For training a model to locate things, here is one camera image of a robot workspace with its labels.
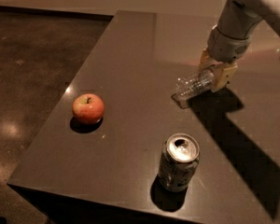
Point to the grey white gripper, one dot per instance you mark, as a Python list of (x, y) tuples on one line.
[(226, 48)]

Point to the clear plastic water bottle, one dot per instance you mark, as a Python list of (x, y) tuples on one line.
[(187, 88)]

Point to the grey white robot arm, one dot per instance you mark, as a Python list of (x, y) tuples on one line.
[(231, 36)]

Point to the green 7up can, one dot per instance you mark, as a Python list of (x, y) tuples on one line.
[(179, 160)]

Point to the red apple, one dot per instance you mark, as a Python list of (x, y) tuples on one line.
[(88, 108)]

